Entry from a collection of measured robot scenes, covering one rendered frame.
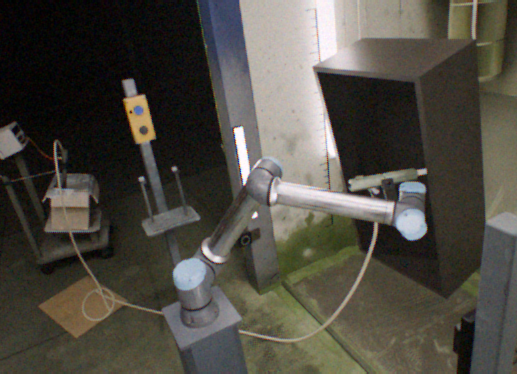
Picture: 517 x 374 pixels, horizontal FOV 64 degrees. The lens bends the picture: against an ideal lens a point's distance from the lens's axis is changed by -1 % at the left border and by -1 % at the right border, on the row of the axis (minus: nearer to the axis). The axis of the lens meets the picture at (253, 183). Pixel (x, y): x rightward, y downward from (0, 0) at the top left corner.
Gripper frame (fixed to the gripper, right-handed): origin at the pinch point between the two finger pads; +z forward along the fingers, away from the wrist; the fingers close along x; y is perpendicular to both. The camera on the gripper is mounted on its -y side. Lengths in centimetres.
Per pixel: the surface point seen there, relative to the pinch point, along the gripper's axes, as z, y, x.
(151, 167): 83, 3, -106
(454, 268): -10, 50, 36
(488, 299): -113, -40, -30
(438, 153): -14.4, -17.0, 21.1
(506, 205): 50, 64, 111
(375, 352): 1, 108, -1
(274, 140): 87, 3, -29
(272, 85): 89, -31, -25
